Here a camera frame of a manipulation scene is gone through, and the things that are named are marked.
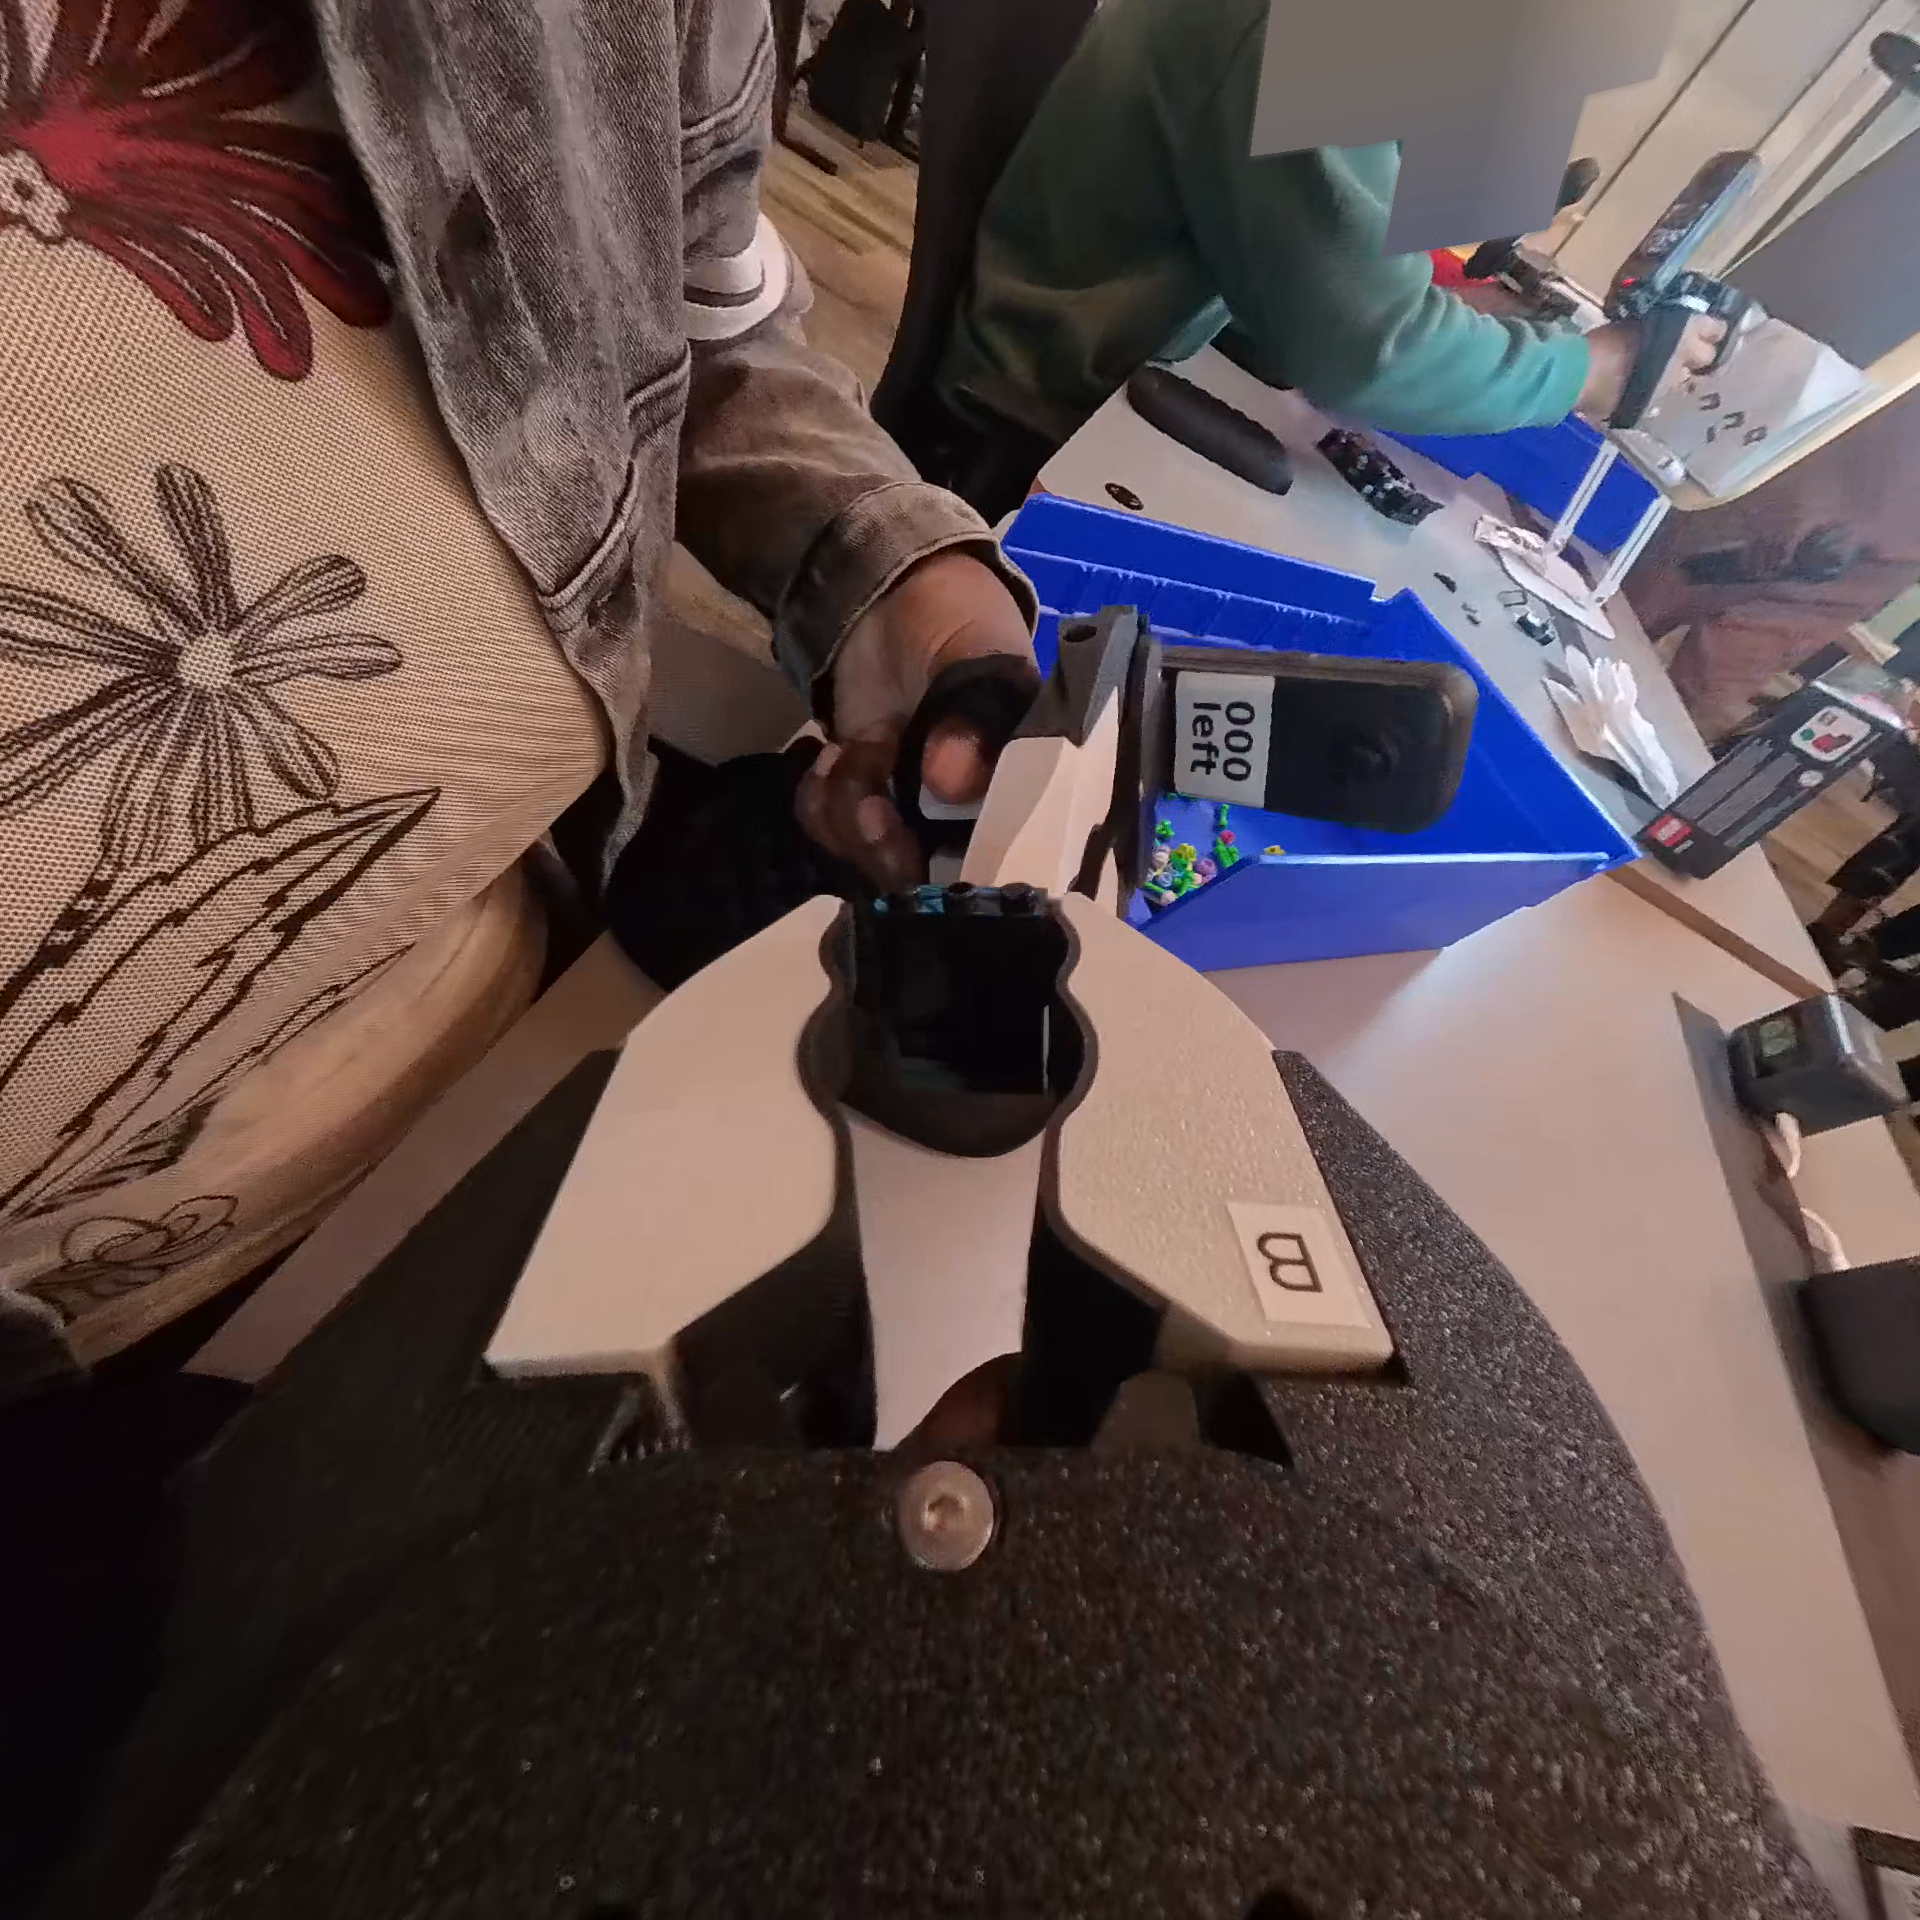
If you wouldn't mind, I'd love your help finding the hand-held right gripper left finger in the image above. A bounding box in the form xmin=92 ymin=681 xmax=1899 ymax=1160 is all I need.
xmin=484 ymin=894 xmax=878 ymax=1450

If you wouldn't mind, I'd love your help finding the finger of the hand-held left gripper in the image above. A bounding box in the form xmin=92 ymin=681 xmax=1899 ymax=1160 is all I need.
xmin=959 ymin=734 xmax=1125 ymax=911

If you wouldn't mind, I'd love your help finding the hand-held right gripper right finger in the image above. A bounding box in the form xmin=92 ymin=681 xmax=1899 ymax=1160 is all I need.
xmin=1035 ymin=900 xmax=1397 ymax=1373

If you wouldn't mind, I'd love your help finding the pile of colourful lego pieces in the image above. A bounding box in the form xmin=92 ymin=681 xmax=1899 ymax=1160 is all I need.
xmin=1136 ymin=802 xmax=1294 ymax=911

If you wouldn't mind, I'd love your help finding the black lego box frame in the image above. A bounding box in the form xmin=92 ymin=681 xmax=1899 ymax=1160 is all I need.
xmin=850 ymin=883 xmax=1084 ymax=1101

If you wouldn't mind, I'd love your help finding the blue plastic bin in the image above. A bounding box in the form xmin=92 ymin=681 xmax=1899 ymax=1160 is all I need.
xmin=1376 ymin=409 xmax=1657 ymax=560
xmin=1000 ymin=496 xmax=1641 ymax=972

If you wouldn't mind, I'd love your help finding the small black lego build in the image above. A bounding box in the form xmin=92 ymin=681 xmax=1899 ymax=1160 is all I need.
xmin=1315 ymin=428 xmax=1446 ymax=528

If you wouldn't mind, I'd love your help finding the black lego set box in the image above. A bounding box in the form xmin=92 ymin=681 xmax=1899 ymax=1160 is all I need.
xmin=1637 ymin=680 xmax=1895 ymax=883

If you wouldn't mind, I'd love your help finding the person's left hand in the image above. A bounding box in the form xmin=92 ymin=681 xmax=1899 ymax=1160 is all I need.
xmin=793 ymin=593 xmax=1042 ymax=890

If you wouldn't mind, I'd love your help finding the black cushioned wrist rest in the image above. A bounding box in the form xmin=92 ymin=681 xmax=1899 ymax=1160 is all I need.
xmin=1125 ymin=366 xmax=1294 ymax=496
xmin=603 ymin=741 xmax=863 ymax=993

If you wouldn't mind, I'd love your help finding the clear acrylic stand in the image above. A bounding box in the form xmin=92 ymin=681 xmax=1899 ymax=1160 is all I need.
xmin=1545 ymin=30 xmax=1920 ymax=603

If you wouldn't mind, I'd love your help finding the black charger with green display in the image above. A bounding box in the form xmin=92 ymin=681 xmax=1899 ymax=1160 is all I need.
xmin=1722 ymin=992 xmax=1913 ymax=1132

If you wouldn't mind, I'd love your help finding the white sneaker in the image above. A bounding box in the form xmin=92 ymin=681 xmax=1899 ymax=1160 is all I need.
xmin=682 ymin=209 xmax=813 ymax=323

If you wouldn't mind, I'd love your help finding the black office chair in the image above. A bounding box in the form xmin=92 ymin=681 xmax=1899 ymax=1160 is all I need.
xmin=869 ymin=0 xmax=1102 ymax=482

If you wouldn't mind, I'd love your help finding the person's floral beige garment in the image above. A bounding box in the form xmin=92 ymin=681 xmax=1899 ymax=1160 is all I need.
xmin=0 ymin=0 xmax=660 ymax=1368

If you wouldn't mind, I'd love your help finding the plain black charger block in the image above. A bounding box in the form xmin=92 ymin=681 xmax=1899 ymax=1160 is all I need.
xmin=1799 ymin=1255 xmax=1920 ymax=1450

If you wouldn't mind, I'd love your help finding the dark table cable channel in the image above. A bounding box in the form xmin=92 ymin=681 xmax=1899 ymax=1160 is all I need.
xmin=1670 ymin=996 xmax=1920 ymax=1517

